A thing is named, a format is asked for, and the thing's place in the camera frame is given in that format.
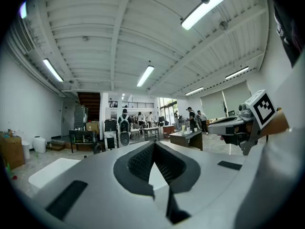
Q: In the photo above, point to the black work cart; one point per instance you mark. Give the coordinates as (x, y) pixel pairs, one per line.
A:
(82, 138)

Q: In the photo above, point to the light metal-frame table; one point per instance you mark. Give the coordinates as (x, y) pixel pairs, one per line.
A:
(151, 132)

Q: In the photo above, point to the brown staircase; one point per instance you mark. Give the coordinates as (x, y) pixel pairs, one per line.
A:
(89, 105)

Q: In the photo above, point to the grey marble tile floor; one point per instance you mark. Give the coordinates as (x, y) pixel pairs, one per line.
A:
(214, 143)

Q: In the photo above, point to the pale yellow cup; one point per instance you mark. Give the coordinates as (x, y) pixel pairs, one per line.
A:
(183, 129)

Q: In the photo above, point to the small white bottle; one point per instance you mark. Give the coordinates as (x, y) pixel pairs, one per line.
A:
(188, 130)

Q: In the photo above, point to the white ceiling air duct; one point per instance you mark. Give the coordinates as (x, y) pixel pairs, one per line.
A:
(21, 36)

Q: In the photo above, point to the tall grey cabinet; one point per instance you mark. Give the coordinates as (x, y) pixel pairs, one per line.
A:
(81, 117)

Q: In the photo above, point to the grey fisheye camera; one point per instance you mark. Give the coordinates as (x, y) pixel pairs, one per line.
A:
(243, 109)

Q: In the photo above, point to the low wooden step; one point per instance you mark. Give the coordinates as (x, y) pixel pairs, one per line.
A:
(56, 146)

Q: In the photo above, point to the dark coat rack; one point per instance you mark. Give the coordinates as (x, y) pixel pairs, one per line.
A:
(224, 107)

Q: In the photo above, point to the black box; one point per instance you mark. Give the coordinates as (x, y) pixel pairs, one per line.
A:
(110, 125)

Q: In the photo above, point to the dark wooden table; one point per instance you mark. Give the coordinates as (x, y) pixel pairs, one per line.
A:
(188, 138)

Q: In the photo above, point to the grey door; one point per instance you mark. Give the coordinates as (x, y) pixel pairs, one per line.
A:
(68, 119)

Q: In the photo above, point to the brown cardboard box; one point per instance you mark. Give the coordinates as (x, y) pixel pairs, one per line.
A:
(93, 127)

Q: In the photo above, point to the person's right forearm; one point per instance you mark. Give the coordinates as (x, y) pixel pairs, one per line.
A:
(277, 124)

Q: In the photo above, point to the person's black shirt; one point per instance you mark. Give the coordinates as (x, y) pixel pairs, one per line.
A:
(287, 30)

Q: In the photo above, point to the white marble panel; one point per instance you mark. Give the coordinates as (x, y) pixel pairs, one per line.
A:
(110, 139)

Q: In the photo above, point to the round grey ceiling fixture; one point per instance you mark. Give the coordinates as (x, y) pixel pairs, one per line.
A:
(223, 25)

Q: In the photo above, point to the long ceiling tube light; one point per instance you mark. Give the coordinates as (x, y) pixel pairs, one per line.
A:
(145, 76)
(23, 9)
(237, 72)
(53, 69)
(202, 11)
(194, 91)

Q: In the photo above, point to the reddish brown cabinet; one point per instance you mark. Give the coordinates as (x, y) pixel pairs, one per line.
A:
(168, 131)

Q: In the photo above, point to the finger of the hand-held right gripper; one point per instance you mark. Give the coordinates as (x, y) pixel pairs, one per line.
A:
(226, 120)

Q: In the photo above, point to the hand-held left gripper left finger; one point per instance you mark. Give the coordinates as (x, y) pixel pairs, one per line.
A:
(133, 173)

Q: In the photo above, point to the black mezzanine railing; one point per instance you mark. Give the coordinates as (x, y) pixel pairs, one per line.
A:
(138, 104)

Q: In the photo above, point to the grey roller blind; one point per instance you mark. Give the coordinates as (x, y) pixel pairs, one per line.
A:
(236, 98)
(212, 105)

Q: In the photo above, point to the black loudspeaker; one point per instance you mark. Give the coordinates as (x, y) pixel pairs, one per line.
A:
(124, 139)

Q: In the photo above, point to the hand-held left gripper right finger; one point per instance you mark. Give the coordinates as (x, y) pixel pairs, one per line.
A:
(181, 173)

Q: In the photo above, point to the white round bin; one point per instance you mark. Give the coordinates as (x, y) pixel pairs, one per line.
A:
(25, 149)

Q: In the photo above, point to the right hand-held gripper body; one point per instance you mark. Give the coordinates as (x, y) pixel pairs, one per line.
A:
(261, 110)

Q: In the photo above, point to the white toilet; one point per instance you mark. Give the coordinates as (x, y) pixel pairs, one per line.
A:
(39, 144)

